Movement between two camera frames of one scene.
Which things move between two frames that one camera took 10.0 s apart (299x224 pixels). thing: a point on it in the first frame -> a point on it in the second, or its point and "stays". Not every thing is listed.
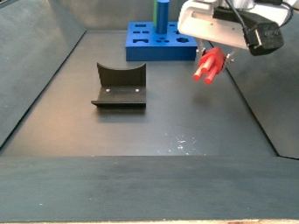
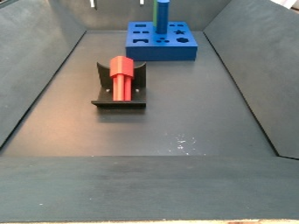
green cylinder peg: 155,12 stays
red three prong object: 210,65 -> 122,73
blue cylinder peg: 162,23 stays
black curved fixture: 123,87 stays
